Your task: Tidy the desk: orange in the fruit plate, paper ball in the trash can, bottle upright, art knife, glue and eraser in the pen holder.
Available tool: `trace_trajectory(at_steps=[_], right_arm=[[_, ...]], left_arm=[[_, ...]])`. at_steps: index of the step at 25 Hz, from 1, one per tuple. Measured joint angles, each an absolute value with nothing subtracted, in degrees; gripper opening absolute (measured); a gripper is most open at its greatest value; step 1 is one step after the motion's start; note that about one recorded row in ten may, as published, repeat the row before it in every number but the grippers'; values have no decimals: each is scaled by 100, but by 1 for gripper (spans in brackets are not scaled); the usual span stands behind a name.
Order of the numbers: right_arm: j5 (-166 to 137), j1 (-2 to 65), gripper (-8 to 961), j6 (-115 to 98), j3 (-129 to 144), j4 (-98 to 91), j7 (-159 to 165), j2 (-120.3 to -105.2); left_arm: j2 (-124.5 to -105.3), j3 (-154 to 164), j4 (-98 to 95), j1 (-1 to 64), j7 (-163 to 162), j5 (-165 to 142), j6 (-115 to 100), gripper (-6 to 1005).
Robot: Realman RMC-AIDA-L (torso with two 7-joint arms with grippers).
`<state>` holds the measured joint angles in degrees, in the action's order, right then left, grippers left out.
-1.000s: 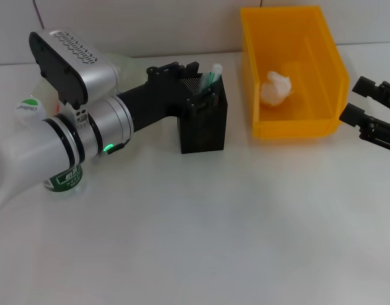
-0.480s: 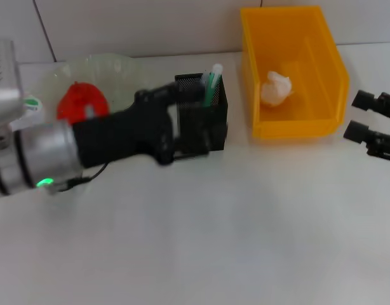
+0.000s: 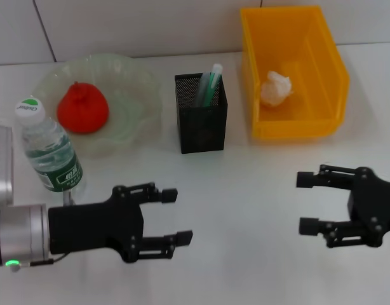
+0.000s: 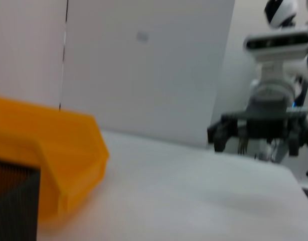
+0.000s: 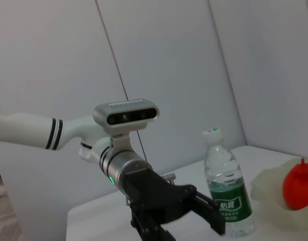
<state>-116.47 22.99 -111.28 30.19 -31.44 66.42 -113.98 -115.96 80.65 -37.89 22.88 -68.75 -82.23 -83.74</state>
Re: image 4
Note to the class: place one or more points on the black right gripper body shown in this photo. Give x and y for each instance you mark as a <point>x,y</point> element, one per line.
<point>267,124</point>

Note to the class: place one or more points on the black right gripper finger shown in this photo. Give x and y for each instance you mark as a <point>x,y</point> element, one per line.
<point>219,136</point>
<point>295,140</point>

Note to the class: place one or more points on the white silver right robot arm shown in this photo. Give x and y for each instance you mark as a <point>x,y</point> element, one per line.
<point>272,88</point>

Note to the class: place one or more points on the black mesh pen holder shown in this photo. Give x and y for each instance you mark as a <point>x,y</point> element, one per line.
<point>16,200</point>

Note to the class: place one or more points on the white black robot head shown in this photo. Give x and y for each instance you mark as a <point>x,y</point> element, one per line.
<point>280,12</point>

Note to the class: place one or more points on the yellow plastic bin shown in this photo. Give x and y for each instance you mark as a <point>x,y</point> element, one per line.
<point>56,138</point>

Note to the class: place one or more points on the white head camera bar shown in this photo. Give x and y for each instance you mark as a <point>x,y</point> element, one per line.
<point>277,42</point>

